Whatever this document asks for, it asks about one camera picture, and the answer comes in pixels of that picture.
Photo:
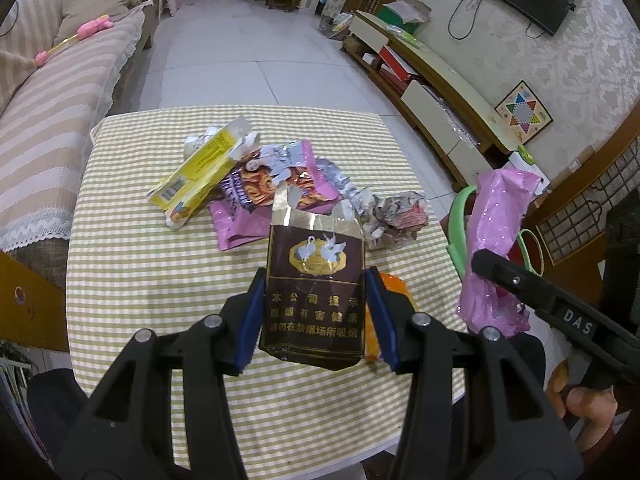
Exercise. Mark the crumpled white paper ball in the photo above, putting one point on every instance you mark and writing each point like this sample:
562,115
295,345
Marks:
360,198

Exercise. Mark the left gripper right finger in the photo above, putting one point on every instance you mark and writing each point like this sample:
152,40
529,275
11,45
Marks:
476,411

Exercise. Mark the long yellow box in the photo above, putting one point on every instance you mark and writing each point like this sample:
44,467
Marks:
208,158

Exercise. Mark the pink foil wrapper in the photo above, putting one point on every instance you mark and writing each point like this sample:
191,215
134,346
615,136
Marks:
502,198

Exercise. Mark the small green box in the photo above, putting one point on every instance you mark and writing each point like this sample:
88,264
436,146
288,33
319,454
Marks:
525,155

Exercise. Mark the chinese checkers board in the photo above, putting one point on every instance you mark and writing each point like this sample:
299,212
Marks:
523,113

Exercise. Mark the green cardboard box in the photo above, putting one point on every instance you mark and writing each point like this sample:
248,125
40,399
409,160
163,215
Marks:
409,15

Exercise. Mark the red folder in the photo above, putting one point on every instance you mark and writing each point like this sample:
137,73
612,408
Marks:
397,65

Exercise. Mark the pink toy wand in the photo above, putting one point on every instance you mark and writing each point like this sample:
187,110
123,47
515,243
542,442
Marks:
83,32

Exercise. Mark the dark brown cigarette pack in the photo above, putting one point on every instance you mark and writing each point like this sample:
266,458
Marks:
315,298

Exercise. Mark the pink newspaper ball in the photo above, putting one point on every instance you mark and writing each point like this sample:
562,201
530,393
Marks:
394,221

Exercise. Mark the orange chip bag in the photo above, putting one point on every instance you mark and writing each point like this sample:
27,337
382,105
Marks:
391,314

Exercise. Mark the large red green-rimmed bin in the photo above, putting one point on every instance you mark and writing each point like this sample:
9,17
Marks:
455,229

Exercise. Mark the purple swirl snack bag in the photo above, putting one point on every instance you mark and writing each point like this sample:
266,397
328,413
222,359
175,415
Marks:
241,211

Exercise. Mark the person's hand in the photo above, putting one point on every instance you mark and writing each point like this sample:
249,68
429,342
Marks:
597,408

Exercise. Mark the small red green-rimmed bin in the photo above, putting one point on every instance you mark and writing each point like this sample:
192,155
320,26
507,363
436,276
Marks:
531,251

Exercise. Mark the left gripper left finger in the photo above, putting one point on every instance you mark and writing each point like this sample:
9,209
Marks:
161,409

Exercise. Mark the striped beige sofa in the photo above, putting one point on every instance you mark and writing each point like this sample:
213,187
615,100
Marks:
47,115

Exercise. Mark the wooden TV cabinet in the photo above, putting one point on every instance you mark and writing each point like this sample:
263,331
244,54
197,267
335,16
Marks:
466,133

